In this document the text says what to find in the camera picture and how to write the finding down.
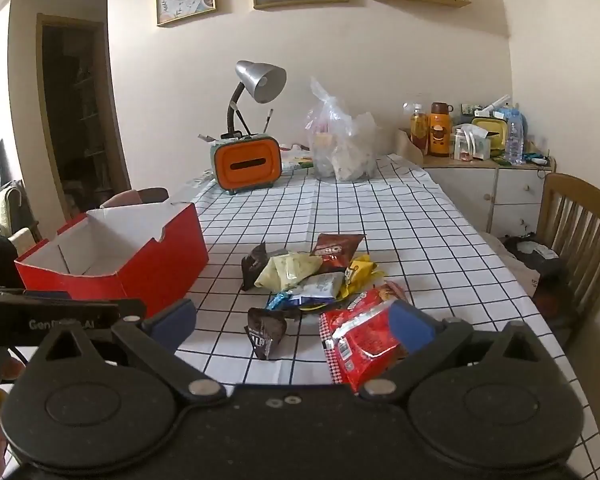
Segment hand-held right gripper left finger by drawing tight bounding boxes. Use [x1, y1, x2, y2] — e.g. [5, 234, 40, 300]
[30, 298, 228, 404]

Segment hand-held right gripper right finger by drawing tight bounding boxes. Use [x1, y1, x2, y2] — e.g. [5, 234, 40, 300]
[352, 300, 551, 405]

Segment large red snack packet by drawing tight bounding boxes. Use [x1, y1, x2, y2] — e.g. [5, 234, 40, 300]
[319, 280, 417, 394]

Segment red cardboard box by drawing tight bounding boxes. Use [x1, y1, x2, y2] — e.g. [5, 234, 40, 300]
[14, 201, 210, 306]

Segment bright yellow snack packet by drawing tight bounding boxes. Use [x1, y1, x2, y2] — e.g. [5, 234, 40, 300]
[340, 255, 386, 297]

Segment small dark chocolate packet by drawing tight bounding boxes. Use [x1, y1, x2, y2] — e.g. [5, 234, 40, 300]
[246, 305, 301, 361]

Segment dark brown snack packet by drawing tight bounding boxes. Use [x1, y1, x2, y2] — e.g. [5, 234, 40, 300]
[241, 242, 288, 292]

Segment blue white snack packet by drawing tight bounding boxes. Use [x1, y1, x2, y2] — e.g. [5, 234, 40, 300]
[285, 272, 346, 309]

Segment red-brown chip packet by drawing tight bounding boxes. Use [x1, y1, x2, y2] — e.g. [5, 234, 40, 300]
[310, 232, 367, 274]

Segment pale yellow snack packet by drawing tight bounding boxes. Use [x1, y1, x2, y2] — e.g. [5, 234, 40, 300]
[255, 252, 324, 292]

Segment person's left hand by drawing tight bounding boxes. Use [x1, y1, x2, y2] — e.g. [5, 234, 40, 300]
[0, 352, 28, 461]

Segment beige armchair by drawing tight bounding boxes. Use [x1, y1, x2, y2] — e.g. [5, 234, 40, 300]
[0, 180, 43, 256]

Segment white cabinet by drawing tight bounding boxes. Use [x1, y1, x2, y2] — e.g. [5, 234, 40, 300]
[420, 155, 556, 239]

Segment black bag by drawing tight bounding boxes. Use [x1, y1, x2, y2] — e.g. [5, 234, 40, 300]
[500, 234, 566, 276]

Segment orange teal tissue box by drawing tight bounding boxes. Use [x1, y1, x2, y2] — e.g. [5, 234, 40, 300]
[210, 132, 282, 194]

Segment brown paper bag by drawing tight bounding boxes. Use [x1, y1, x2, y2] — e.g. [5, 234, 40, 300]
[395, 129, 426, 166]

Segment clear plastic bag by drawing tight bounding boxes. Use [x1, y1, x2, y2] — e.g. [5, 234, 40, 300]
[305, 77, 384, 182]

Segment orange thermos bottle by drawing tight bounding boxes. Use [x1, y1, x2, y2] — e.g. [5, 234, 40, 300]
[426, 102, 455, 158]

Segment amber spray bottle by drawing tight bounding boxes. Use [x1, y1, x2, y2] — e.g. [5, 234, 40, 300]
[402, 102, 429, 154]

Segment colourful leaflets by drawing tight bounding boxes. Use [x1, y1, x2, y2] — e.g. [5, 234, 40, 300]
[280, 144, 314, 171]

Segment light wooden chair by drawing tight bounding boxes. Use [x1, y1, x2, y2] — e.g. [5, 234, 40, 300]
[535, 172, 600, 322]

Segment yellow lidded container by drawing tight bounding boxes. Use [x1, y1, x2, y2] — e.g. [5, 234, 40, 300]
[471, 116, 510, 152]

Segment clear water bottle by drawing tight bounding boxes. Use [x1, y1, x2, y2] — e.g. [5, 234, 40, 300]
[504, 105, 526, 166]

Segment grey desk lamp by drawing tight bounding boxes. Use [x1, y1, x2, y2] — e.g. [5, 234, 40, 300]
[223, 60, 287, 139]

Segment wooden door frame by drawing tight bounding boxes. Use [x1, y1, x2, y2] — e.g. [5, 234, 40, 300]
[36, 12, 132, 222]

